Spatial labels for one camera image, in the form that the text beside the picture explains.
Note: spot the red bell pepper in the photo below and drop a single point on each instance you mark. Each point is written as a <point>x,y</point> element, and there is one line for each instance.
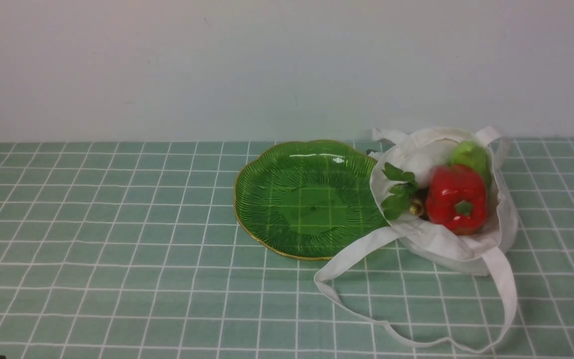
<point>457,199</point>

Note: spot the white cloth bag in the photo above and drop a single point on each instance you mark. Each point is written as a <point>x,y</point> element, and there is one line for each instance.
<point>480,254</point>

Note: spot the green glass plate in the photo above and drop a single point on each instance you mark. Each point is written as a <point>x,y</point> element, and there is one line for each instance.
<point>307,200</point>

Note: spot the white radish with leaves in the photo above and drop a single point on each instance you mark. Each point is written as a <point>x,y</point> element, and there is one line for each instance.
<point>399,176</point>

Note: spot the dark purple eggplant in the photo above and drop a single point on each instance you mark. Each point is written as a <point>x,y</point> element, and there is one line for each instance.
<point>417,207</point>

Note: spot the green pepper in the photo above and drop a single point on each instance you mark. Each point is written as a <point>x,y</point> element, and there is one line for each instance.
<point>474,156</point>

